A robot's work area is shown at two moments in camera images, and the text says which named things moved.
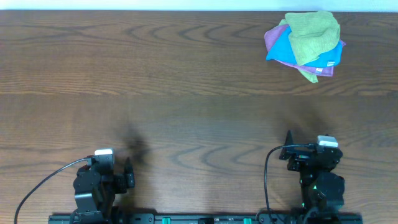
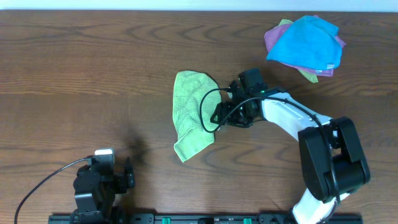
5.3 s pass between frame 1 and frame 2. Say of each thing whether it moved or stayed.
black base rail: stayed
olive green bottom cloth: stayed
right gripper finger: moved
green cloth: moved
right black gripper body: moved
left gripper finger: stayed
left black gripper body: stayed
